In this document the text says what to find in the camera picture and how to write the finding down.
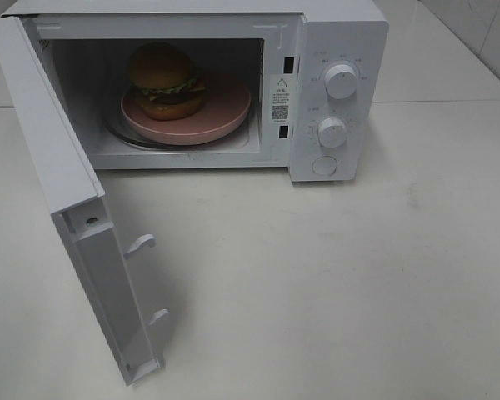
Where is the pink round plate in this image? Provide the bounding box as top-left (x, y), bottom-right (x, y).
top-left (120, 71), bottom-right (252, 146)

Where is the round white door button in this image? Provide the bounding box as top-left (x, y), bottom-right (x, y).
top-left (312, 156), bottom-right (338, 176)

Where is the burger with lettuce and cheese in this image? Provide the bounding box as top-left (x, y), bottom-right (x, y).
top-left (127, 42), bottom-right (206, 121)

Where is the white microwave knob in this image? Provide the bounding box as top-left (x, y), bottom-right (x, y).
top-left (322, 61), bottom-right (359, 100)
top-left (317, 117), bottom-right (348, 148)

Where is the white warning label sticker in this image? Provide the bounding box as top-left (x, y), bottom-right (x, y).
top-left (269, 74), bottom-right (296, 123)

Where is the lower white microwave knob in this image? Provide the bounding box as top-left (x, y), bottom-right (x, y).
top-left (317, 117), bottom-right (348, 148)

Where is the white microwave oven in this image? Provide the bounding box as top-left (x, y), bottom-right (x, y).
top-left (0, 1), bottom-right (388, 181)

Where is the upper white microwave knob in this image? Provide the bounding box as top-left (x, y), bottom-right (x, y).
top-left (322, 61), bottom-right (359, 100)

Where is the white microwave door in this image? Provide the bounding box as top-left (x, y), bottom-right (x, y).
top-left (0, 17), bottom-right (162, 384)

